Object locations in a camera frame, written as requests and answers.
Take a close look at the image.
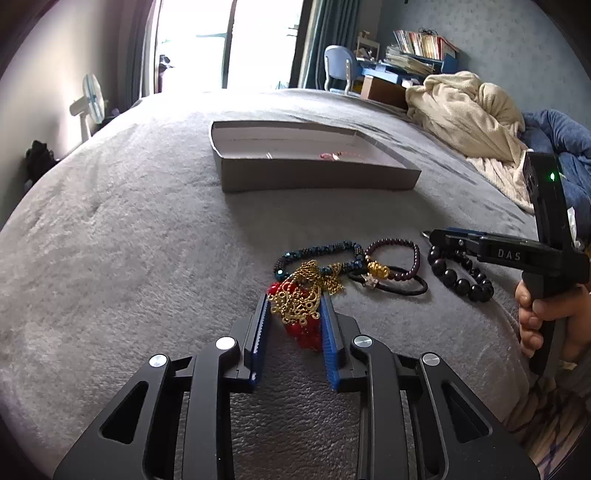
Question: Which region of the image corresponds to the large black bead bracelet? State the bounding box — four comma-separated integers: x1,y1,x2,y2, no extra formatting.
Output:
427,244,495,304

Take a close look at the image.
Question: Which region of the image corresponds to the right hand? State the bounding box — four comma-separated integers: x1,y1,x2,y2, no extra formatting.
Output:
515,281,591,363

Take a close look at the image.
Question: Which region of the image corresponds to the white standing fan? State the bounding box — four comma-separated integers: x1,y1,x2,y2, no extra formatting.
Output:
69,73,105,142

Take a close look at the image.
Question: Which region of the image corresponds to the light blue chair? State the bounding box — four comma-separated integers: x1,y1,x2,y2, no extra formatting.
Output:
324,45,362,95

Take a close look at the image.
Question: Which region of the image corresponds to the pink string bracelet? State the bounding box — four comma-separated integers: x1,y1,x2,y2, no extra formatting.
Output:
318,150,366,162

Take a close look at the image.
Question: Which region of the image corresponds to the patterned sleeve forearm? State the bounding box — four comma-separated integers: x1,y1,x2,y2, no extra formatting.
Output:
504,360,590,479

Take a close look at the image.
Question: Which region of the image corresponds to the blue crumpled blanket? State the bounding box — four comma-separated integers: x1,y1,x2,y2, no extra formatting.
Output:
519,109,591,246

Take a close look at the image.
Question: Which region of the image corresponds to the maroon beaded bracelet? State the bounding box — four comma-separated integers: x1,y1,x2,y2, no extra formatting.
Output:
363,237,422,283

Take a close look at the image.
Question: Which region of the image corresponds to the dark blue beaded bracelet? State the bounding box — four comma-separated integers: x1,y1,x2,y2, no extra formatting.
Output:
272,239,369,282

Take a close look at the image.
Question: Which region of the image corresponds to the grey bed blanket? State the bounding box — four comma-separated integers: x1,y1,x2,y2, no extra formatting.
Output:
1,90,536,479

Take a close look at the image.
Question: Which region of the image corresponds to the stack of books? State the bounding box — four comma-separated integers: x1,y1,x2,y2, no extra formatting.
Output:
384,29,460,77

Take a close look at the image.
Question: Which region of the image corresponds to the teal curtain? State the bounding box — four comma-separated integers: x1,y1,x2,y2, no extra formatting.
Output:
288,1,362,89

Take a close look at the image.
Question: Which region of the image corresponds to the grey cardboard tray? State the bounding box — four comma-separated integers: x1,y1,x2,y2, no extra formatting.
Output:
209,120,421,193

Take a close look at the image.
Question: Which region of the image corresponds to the black object on floor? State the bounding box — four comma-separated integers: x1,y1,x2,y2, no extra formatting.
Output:
25,140,58,184

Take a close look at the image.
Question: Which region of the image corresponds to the blue desk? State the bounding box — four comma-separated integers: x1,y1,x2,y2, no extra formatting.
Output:
352,57,461,110

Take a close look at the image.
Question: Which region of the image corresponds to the red bead gold necklace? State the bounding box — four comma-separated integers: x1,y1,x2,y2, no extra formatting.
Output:
265,260,346,352

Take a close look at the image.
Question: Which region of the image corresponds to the cream crumpled blanket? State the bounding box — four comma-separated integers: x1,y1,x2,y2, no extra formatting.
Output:
406,71,534,214

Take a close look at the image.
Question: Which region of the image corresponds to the black hair tie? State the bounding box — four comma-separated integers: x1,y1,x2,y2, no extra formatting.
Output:
346,266,429,297

